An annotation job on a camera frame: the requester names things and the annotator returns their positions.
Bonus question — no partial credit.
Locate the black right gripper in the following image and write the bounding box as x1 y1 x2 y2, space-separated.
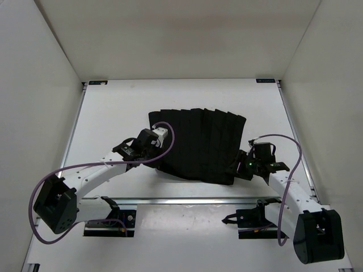
225 151 261 181

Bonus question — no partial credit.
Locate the black pleated skirt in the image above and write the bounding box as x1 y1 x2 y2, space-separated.
148 108 247 185

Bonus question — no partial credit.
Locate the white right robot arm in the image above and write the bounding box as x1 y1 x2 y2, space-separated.
231 143 345 264

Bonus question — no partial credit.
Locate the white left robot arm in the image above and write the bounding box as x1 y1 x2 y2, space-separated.
33 127 168 234

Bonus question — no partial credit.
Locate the blue right table label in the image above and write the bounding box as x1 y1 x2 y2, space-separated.
256 78 276 83

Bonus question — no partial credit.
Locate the blue table label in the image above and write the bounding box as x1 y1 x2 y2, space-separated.
256 78 276 83
88 80 108 86

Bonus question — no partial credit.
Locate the blue left table label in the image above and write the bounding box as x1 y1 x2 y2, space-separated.
88 80 108 86

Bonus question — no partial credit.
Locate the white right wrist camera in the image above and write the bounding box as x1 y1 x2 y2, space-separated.
248 138 259 152

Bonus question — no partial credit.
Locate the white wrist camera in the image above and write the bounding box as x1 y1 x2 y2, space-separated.
152 127 168 148
248 138 259 152

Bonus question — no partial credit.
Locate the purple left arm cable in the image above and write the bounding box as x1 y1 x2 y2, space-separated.
29 121 176 244

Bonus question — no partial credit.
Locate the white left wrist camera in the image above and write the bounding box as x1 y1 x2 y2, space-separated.
152 127 168 148

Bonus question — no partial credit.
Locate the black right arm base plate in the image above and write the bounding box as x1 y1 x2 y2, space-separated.
222 206 277 240

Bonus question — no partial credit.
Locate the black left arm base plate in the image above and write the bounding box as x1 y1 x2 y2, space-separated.
83 206 137 238

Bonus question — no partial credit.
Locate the aluminium table rail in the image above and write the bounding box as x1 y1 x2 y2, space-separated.
113 197 320 205

